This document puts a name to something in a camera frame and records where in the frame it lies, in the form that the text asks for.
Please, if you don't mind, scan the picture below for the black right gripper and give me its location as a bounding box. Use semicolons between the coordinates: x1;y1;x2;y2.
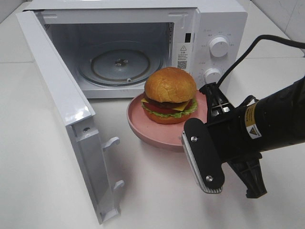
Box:
199;79;305;198

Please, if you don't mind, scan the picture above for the pink round plate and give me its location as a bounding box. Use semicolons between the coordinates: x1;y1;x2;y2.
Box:
126;88;207;153

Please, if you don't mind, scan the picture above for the burger with lettuce and cheese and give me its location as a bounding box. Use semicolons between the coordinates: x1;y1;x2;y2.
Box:
141;67;198;125

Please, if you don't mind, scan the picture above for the white microwave door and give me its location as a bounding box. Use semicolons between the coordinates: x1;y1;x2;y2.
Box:
17;10;124;223

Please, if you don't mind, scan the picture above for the lower white timer knob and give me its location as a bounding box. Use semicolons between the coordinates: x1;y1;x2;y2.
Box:
204;68;222;83

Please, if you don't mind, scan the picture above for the upper white power knob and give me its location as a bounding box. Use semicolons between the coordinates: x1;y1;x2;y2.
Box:
209;36;229;57

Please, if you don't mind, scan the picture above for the warning label sticker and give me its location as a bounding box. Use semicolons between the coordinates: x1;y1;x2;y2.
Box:
175;42;191;72

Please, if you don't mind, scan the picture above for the white microwave oven body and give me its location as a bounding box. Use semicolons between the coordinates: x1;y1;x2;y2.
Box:
23;0;247;99

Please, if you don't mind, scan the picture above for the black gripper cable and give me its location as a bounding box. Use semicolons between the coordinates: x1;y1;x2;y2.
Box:
215;34;305;88

